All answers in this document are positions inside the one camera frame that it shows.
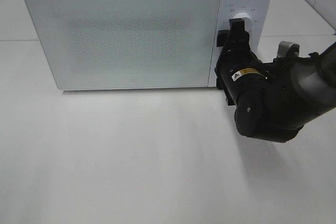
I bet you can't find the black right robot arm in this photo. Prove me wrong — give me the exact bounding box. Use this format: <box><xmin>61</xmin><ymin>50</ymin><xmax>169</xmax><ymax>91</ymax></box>
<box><xmin>215</xmin><ymin>18</ymin><xmax>335</xmax><ymax>143</ymax></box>

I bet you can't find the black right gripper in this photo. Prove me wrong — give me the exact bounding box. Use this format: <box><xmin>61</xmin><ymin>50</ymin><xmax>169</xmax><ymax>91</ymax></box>
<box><xmin>215</xmin><ymin>18</ymin><xmax>267</xmax><ymax>108</ymax></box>

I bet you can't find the white upper power knob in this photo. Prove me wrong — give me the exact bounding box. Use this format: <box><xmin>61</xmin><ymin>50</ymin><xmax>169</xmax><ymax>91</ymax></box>
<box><xmin>231</xmin><ymin>9</ymin><xmax>254</xmax><ymax>32</ymax></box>

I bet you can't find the white microwave door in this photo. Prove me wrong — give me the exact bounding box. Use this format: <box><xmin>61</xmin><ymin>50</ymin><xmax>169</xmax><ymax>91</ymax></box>
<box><xmin>25</xmin><ymin>0</ymin><xmax>218</xmax><ymax>90</ymax></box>

